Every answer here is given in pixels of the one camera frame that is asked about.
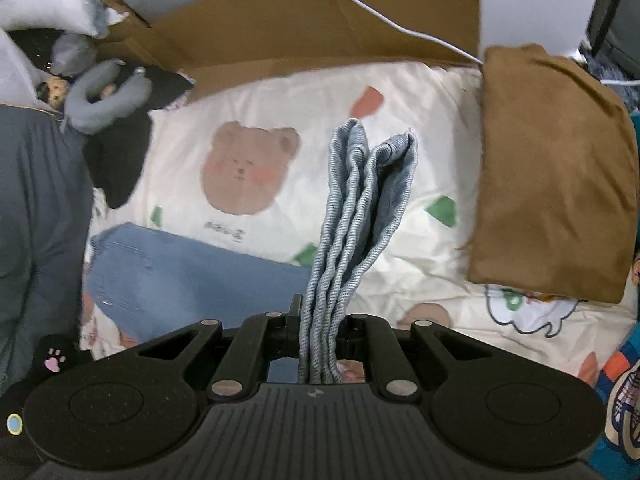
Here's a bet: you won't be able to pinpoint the faded blue jeans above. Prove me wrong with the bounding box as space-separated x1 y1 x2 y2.
297 119 418 386

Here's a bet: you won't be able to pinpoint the teal printed cloth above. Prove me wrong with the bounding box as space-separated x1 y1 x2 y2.
592 110 640 480

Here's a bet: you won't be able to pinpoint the black cloth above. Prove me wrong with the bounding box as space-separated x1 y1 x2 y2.
82 65 196 210

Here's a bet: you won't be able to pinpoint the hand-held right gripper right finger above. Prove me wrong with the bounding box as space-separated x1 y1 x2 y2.
339 316 506 403

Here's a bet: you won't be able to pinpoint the flattened cardboard sheet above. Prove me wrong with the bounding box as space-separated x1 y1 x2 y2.
92 0 483 106

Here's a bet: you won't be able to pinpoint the brown folded cloth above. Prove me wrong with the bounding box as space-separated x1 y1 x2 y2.
466 44 638 305

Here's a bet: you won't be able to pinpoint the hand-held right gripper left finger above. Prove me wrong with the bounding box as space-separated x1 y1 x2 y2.
120 295 303 403

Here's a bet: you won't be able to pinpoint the dark-haired doll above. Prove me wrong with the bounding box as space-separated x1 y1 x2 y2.
35 77 71 111

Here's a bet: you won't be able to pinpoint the cream bear-print bed sheet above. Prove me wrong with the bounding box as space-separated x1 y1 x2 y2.
77 57 640 396

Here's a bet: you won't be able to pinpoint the black paw-print clothing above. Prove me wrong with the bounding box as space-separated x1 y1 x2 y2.
0 332 96 480

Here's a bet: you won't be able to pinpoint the white cable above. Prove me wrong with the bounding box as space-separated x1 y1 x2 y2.
297 0 640 87

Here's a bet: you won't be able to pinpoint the grey blanket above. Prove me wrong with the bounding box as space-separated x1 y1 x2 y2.
0 102 96 391

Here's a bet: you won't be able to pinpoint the grey neck pillow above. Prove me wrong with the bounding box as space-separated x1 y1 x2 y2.
60 57 153 136

